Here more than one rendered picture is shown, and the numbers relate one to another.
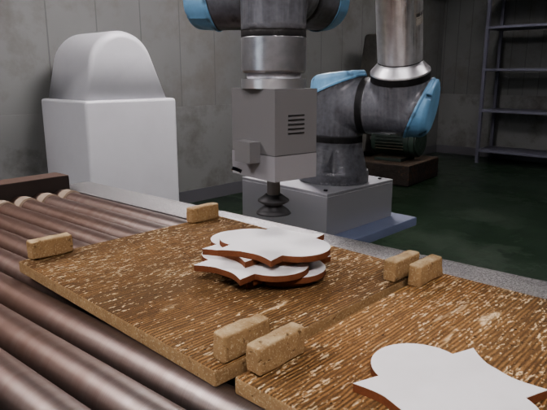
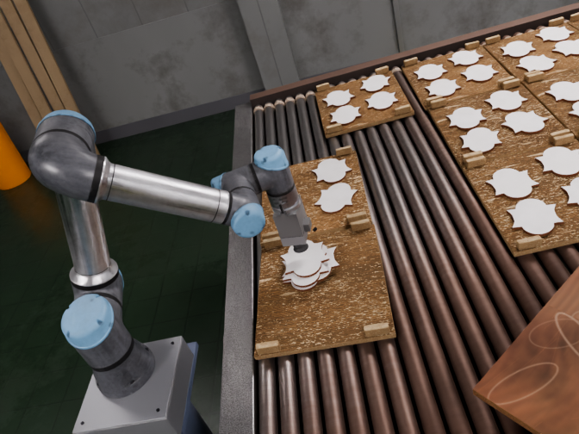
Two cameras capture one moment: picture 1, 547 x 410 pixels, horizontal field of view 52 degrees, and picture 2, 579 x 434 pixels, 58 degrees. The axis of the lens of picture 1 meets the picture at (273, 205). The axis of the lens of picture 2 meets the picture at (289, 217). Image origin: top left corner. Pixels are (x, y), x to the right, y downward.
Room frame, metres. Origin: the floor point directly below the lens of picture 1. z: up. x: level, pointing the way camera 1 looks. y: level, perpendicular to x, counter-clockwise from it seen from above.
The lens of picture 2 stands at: (1.24, 0.92, 1.94)
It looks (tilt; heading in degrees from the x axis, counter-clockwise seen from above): 37 degrees down; 238
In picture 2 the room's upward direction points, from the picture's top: 19 degrees counter-clockwise
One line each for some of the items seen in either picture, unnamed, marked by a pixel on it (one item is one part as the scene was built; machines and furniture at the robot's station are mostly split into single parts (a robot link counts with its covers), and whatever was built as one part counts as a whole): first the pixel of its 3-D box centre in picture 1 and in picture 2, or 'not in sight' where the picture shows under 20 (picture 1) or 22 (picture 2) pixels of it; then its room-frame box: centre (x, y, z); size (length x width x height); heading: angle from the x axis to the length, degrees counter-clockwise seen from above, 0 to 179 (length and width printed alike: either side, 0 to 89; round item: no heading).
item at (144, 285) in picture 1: (216, 271); (320, 286); (0.69, 0.07, 0.93); 0.41 x 0.35 x 0.02; 46
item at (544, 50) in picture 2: not in sight; (544, 48); (-0.73, -0.01, 0.94); 0.41 x 0.35 x 0.04; 50
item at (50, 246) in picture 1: (50, 246); (376, 329); (0.73, 0.31, 0.95); 0.06 x 0.02 x 0.03; 136
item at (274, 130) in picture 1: (264, 127); (295, 219); (0.66, 0.01, 1.12); 0.10 x 0.09 x 0.16; 128
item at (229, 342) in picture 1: (242, 337); (360, 225); (0.46, 0.03, 0.95); 0.06 x 0.02 x 0.03; 136
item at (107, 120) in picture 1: (113, 137); not in sight; (4.05, 1.17, 0.73); 0.74 x 0.63 x 1.47; 137
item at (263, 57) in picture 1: (272, 58); (283, 195); (0.67, 0.00, 1.20); 0.08 x 0.08 x 0.05
